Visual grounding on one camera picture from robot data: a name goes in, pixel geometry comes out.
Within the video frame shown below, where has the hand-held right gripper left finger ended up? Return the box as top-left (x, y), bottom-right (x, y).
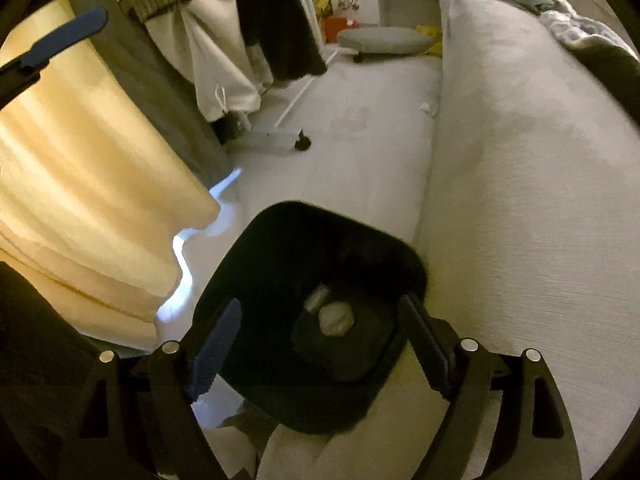
top-left (55, 297), bottom-right (246, 480)

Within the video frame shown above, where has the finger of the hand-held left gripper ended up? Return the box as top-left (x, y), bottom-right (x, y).
top-left (0, 7), bottom-right (108, 111)

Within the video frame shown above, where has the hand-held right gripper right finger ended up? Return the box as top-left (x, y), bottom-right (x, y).
top-left (397, 292), bottom-right (583, 480)

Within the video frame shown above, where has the white crumpled paper wad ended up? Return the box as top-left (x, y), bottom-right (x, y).
top-left (317, 301), bottom-right (356, 336)

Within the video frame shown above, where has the white hanging garment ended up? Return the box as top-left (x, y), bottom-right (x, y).
top-left (147, 0), bottom-right (261, 121)

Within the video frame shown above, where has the yellow curtain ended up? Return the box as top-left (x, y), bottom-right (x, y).
top-left (0, 0), bottom-right (221, 346)

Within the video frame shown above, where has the dark cloth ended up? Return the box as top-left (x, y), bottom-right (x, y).
top-left (0, 260), bottom-right (101, 480)

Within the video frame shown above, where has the grey bed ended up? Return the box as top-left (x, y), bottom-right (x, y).
top-left (255, 0), bottom-right (640, 480)

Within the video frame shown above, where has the black hanging garment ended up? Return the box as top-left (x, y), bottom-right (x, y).
top-left (222, 0), bottom-right (328, 83)

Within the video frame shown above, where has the white wheeled clothes rack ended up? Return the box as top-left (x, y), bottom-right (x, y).
top-left (240, 50), bottom-right (341, 153)

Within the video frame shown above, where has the yellow landscape painting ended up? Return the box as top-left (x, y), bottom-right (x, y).
top-left (312, 0), bottom-right (335, 43)

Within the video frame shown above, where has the orange box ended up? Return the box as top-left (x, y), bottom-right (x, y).
top-left (324, 16), bottom-right (357, 43)

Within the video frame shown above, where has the yellow cloth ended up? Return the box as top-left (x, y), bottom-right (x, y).
top-left (415, 24), bottom-right (445, 57)

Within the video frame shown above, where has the grey cushioned wheeled stool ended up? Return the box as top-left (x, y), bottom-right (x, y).
top-left (336, 27), bottom-right (436, 63)

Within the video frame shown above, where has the grey fleece blanket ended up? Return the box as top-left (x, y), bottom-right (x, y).
top-left (575, 40), bottom-right (640, 126)

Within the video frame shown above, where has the blue patterned duvet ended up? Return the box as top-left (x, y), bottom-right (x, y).
top-left (540, 0), bottom-right (638, 56)

